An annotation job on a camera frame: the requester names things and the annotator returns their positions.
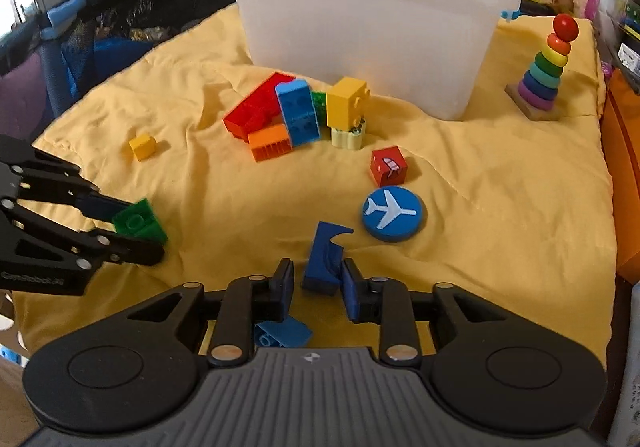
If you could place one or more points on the red building brick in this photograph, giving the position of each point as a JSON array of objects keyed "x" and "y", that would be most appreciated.
[{"x": 250, "y": 112}]

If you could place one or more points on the pale yellow gear toy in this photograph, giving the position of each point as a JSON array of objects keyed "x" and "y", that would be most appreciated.
[{"x": 345, "y": 137}]

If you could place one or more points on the orange building brick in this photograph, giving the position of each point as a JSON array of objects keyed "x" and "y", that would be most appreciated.
[{"x": 270, "y": 142}]

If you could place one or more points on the orange cabinet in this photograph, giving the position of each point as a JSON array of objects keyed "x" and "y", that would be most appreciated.
[{"x": 625, "y": 167}]

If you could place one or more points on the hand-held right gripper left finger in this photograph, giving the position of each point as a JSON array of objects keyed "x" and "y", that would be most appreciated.
[{"x": 286, "y": 289}]

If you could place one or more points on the pink plastic toy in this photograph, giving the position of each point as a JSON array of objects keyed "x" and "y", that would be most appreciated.
[{"x": 594, "y": 2}]

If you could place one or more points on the small yellow building brick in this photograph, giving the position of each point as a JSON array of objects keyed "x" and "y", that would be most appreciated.
[{"x": 142, "y": 147}]

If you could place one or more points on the red picture cube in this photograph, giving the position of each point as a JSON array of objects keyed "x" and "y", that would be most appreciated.
[{"x": 387, "y": 167}]

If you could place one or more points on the dark blue mesh playpen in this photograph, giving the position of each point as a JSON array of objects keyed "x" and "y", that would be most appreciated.
[{"x": 125, "y": 17}]

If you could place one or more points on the cluttered storage shelf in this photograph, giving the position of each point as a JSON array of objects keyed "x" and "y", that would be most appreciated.
[{"x": 625, "y": 12}]

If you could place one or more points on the light blue building brick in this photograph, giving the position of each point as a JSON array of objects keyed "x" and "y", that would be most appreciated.
[{"x": 285, "y": 333}]

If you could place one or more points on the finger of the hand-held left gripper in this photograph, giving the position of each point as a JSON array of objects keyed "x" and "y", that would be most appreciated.
[
  {"x": 100, "y": 207},
  {"x": 135, "y": 252}
]

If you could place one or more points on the white plastic storage bin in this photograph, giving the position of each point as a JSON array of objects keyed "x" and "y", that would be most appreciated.
[{"x": 360, "y": 37}]

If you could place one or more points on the yellow blanket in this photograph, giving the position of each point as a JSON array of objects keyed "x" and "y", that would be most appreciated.
[{"x": 500, "y": 207}]

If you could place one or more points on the blue airplane disc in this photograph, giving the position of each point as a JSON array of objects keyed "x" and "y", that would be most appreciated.
[{"x": 392, "y": 214}]

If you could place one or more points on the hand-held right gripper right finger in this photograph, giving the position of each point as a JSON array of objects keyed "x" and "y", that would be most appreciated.
[{"x": 350, "y": 292}]

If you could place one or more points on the dark blue arch block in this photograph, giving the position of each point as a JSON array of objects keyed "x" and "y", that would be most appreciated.
[{"x": 320, "y": 257}]

